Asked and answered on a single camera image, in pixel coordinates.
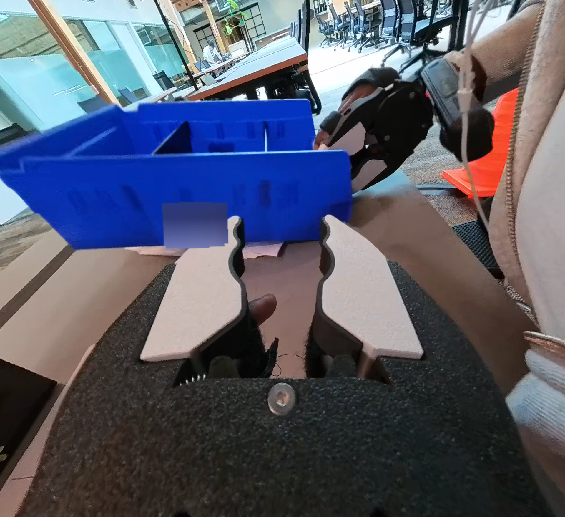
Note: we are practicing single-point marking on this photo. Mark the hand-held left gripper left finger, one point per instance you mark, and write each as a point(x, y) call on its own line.
point(198, 296)

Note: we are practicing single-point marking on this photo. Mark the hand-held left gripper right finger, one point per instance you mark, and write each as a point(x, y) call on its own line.
point(366, 296)

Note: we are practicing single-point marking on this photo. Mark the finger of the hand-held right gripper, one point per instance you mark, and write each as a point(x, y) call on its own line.
point(353, 139)
point(368, 174)

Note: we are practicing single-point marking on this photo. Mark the blue plastic storage bin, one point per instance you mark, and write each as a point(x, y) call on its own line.
point(132, 181)

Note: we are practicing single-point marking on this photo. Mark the person's right forearm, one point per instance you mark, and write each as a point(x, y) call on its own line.
point(498, 62)

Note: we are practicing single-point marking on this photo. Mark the beige desk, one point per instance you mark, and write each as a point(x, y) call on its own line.
point(397, 225)

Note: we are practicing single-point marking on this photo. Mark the person's right hand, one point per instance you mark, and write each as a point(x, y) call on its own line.
point(373, 77)

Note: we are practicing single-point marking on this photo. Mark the person's left hand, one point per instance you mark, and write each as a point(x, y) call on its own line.
point(262, 307)

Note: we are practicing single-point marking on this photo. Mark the white papers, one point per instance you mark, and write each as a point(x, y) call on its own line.
point(265, 251)

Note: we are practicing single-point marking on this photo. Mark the orange traffic cone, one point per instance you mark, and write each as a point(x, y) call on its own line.
point(490, 168)

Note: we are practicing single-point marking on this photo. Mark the row of black office chairs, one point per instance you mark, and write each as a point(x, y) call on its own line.
point(397, 9)

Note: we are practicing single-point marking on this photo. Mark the black floor mat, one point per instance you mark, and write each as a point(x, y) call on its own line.
point(476, 243)

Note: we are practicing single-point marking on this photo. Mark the black monitor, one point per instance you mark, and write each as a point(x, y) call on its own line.
point(306, 22)

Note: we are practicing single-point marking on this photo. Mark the person's beige hoodie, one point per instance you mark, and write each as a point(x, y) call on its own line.
point(543, 172)

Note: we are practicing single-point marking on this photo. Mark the green potted plant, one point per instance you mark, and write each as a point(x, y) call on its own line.
point(231, 7)

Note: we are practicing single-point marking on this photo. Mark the black box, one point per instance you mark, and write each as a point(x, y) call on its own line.
point(22, 402)

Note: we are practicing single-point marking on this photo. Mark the thin black pole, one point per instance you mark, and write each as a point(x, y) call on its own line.
point(159, 18)

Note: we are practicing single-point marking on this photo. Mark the frosted glass partition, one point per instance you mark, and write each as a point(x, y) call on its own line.
point(48, 75)

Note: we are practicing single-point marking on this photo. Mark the wooden post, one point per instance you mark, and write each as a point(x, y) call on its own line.
point(57, 26)

